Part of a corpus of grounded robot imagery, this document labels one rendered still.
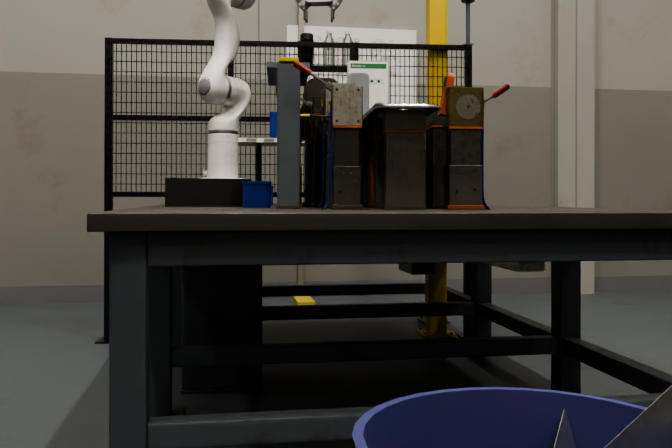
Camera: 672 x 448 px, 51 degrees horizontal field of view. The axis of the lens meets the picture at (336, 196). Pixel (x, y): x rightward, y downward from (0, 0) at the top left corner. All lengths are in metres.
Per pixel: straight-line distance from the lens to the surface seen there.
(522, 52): 5.77
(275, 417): 1.70
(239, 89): 2.87
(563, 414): 1.00
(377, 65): 3.77
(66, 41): 5.39
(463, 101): 2.12
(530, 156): 5.69
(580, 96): 5.79
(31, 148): 5.33
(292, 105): 2.16
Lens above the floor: 0.73
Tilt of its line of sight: level
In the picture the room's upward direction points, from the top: straight up
